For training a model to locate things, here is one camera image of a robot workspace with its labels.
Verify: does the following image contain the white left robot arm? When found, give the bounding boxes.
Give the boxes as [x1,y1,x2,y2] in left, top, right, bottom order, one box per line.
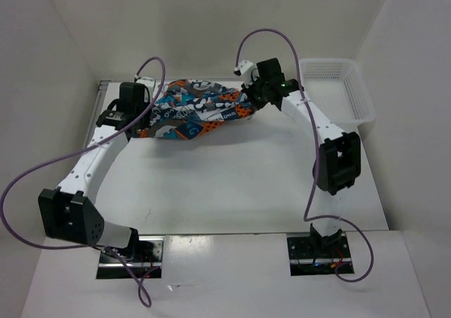
[38,78,156,262]

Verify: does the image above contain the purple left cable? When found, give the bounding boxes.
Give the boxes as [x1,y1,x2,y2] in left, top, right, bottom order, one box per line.
[1,56,168,308]

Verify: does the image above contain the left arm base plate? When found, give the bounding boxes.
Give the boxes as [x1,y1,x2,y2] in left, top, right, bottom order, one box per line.
[96,236,165,280]

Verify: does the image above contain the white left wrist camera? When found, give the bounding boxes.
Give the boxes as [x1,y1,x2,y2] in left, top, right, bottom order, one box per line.
[135,75,157,102]

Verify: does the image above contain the purple cable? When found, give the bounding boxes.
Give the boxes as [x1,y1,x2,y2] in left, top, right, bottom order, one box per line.
[1,56,168,308]
[235,28,374,283]

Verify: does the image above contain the white plastic basket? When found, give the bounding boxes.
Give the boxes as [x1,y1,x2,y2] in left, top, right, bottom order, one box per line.
[299,58,376,126]

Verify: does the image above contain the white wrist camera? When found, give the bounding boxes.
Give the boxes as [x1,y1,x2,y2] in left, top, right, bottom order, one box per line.
[233,60,254,77]
[135,75,157,102]

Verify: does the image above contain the colourful patterned shorts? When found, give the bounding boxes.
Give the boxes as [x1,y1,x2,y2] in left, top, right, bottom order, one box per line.
[137,79,256,140]

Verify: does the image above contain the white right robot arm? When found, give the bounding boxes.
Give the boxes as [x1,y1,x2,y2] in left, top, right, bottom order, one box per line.
[234,58,361,257]

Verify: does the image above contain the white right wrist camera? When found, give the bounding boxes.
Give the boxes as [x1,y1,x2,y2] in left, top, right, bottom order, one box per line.
[233,60,254,77]

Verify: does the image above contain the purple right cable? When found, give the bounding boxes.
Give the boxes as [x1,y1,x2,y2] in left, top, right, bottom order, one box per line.
[235,28,374,283]

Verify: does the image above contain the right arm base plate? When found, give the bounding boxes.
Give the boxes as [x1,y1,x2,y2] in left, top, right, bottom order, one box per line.
[286,233,354,276]

